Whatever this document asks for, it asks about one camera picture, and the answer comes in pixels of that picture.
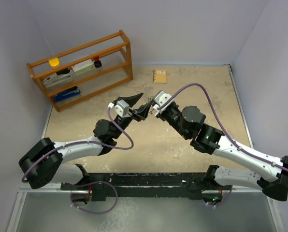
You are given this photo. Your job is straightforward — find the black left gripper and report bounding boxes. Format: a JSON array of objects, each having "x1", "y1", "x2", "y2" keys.
[{"x1": 112, "y1": 93, "x2": 152, "y2": 140}]

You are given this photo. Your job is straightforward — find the large silver keyring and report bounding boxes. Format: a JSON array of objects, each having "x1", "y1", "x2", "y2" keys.
[{"x1": 146, "y1": 96, "x2": 156, "y2": 115}]

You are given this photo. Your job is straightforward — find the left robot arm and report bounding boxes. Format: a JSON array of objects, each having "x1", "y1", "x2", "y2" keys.
[{"x1": 18, "y1": 93, "x2": 154, "y2": 189}]

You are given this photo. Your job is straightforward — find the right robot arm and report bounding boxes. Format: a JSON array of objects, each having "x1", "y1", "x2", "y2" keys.
[{"x1": 154, "y1": 100, "x2": 288, "y2": 202}]

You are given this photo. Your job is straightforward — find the brown spiral notebook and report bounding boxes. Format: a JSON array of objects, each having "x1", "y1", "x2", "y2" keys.
[{"x1": 153, "y1": 70, "x2": 167, "y2": 84}]

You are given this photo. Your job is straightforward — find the black red stamp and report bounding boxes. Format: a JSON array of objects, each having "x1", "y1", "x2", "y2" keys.
[{"x1": 93, "y1": 56, "x2": 102, "y2": 68}]

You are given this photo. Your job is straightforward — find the white box on shelf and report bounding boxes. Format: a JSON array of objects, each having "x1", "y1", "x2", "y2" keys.
[{"x1": 72, "y1": 59, "x2": 95, "y2": 75}]

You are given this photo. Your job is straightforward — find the blue stapler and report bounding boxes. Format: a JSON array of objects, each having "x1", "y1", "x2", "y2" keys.
[{"x1": 54, "y1": 86, "x2": 81, "y2": 102}]

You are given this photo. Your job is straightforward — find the orange wooden shelf rack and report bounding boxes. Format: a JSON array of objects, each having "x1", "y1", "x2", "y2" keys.
[{"x1": 26, "y1": 30, "x2": 133, "y2": 112}]

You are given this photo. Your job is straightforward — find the white black stapler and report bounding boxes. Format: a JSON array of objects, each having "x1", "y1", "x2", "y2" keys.
[{"x1": 43, "y1": 70, "x2": 74, "y2": 88}]

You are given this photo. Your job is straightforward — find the yellow sticky note pad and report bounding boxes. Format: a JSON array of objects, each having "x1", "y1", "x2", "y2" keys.
[{"x1": 48, "y1": 57, "x2": 60, "y2": 69}]

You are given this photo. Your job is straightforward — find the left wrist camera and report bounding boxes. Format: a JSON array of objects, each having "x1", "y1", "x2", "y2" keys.
[{"x1": 108, "y1": 100, "x2": 130, "y2": 118}]

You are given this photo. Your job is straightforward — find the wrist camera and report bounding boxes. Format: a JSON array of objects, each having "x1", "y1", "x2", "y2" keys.
[
  {"x1": 152, "y1": 90, "x2": 173, "y2": 114},
  {"x1": 108, "y1": 100, "x2": 130, "y2": 118}
]

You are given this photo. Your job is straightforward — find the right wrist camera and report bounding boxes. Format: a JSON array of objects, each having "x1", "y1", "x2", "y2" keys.
[{"x1": 152, "y1": 90, "x2": 173, "y2": 114}]

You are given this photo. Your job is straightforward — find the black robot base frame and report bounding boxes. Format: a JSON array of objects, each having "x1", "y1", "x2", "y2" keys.
[{"x1": 61, "y1": 165, "x2": 230, "y2": 202}]

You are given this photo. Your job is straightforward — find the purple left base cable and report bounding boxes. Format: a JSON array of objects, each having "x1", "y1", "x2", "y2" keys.
[{"x1": 70, "y1": 178, "x2": 119, "y2": 214}]

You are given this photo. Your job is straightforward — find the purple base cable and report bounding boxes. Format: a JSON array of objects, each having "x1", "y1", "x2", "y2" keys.
[
  {"x1": 205, "y1": 183, "x2": 234, "y2": 209},
  {"x1": 70, "y1": 178, "x2": 119, "y2": 214}
]

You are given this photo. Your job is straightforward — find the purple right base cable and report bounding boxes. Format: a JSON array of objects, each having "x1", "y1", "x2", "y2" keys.
[{"x1": 205, "y1": 183, "x2": 234, "y2": 209}]

